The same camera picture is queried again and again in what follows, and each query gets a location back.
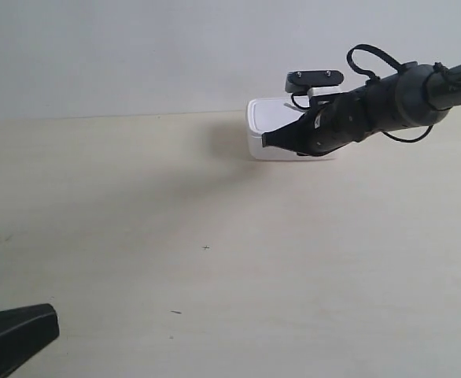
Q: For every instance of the white zip tie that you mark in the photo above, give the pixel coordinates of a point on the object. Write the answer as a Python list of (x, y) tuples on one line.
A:
[(293, 107)]

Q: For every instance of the white lidded plastic container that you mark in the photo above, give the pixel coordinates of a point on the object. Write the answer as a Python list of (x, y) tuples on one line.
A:
[(266, 115)]

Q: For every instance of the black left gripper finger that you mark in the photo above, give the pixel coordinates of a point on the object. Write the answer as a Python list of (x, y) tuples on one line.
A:
[(25, 331)]

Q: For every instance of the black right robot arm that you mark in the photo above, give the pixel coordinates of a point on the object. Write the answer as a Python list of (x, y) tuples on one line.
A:
[(420, 96)]

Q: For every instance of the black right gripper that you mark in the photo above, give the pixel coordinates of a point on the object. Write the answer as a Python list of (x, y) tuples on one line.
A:
[(333, 121)]

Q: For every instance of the black grey right wrist camera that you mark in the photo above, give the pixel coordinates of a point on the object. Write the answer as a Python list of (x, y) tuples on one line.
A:
[(313, 82)]

